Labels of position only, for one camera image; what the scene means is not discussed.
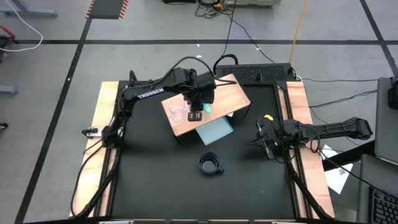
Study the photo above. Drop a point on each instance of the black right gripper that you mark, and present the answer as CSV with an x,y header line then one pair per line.
x,y
270,135

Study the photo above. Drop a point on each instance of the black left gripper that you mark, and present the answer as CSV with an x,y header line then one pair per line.
x,y
205,90

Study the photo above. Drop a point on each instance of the teal plastic mug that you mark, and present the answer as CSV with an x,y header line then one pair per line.
x,y
207,109

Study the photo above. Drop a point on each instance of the clear glass mug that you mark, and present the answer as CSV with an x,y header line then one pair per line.
x,y
178,109

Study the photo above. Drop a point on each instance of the dark blue enamel mug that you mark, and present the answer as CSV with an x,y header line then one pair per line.
x,y
209,163

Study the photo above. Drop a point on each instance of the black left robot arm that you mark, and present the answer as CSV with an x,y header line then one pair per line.
x,y
149,93

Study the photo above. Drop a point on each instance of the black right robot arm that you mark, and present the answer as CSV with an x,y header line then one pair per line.
x,y
335,129

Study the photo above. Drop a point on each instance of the small yellow tag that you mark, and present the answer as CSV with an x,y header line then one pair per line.
x,y
269,117

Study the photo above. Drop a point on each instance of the light blue box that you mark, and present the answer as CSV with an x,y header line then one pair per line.
x,y
214,132

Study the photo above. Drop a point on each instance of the black perforated computer case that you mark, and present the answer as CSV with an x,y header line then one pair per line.
x,y
255,73

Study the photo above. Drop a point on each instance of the white paper sheet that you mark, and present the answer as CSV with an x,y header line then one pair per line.
x,y
337,177

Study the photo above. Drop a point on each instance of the black beam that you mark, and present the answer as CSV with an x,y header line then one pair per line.
x,y
345,157

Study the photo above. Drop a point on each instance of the grey box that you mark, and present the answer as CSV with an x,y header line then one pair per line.
x,y
252,2

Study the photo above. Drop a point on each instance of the black and silver clamp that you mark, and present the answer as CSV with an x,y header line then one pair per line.
x,y
91,132

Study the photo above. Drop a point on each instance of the grey laptop lid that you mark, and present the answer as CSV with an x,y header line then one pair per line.
x,y
385,130

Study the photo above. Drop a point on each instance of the black mat with orange stripes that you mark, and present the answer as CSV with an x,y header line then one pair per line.
x,y
107,8

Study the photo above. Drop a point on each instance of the grey laptop with keyboard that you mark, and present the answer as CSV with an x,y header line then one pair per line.
x,y
379,199

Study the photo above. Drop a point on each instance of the black device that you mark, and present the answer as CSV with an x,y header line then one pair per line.
x,y
393,95

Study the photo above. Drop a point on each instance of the grey metal stand foot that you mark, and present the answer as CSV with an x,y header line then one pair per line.
x,y
7,90
31,12

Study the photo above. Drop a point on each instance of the red and black cart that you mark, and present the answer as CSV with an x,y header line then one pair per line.
x,y
7,35

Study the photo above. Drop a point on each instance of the black frame brace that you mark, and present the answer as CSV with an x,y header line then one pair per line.
x,y
99,189
306,193

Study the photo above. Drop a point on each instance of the black frame post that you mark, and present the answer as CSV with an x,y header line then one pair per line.
x,y
133,76

